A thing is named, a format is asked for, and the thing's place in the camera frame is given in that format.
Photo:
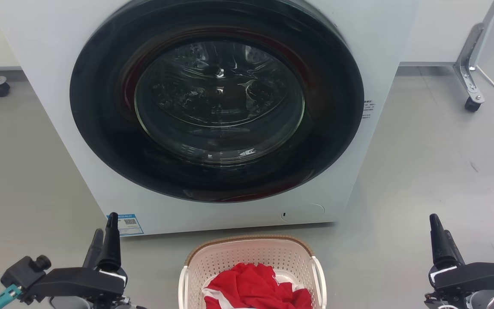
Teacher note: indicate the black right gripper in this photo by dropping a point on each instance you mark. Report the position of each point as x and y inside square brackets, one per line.
[474, 277]

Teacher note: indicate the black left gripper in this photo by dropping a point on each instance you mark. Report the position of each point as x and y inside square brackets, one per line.
[75, 281]

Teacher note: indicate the white perforated plastic laundry basket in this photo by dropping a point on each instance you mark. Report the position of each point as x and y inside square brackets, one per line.
[230, 257]

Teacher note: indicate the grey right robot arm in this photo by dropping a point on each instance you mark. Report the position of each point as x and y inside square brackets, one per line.
[465, 301]

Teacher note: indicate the blue white energy label sticker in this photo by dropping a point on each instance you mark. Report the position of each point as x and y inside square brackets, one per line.
[129, 225]

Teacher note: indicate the round black washing machine door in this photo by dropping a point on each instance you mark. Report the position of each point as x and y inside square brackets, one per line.
[101, 128]

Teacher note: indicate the red garment with white stripes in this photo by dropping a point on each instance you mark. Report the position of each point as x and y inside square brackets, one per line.
[251, 287]

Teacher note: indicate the small printed text sticker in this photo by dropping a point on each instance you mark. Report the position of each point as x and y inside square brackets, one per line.
[368, 109]

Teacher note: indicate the grey metal leg with caster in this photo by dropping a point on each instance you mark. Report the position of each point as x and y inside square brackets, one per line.
[470, 64]

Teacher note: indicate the white front-load washing machine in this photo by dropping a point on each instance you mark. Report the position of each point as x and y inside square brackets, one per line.
[49, 64]

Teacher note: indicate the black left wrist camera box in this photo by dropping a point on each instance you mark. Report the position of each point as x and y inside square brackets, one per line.
[24, 270]

